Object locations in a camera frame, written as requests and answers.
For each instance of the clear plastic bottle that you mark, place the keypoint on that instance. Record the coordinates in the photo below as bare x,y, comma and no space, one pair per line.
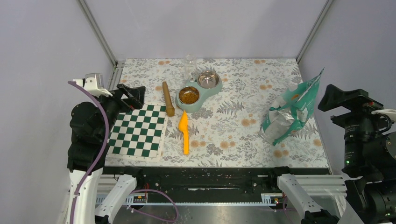
190,68

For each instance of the orange plastic scoop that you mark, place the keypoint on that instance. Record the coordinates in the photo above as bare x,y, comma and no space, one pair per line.
183,127

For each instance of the floral patterned table mat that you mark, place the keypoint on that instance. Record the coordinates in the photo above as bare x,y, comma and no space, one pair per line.
224,132

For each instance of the green pet food bag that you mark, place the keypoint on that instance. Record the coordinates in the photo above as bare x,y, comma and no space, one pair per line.
290,111

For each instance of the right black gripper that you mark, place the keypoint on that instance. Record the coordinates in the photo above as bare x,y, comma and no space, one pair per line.
358,100

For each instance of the green white chessboard mat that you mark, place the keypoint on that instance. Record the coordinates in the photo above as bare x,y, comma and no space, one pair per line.
139,135

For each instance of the brown wooden rolling pin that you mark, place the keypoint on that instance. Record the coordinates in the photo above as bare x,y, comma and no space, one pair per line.
170,110

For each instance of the mint double pet bowl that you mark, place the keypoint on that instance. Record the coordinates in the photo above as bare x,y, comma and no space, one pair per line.
193,95

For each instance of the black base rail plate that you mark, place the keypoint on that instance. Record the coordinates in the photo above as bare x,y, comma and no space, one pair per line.
211,185

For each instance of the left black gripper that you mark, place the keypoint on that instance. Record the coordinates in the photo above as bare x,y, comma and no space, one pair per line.
136,97

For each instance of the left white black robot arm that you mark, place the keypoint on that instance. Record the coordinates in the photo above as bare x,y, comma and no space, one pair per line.
91,123

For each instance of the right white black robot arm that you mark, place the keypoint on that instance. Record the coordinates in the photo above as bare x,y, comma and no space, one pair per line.
369,158

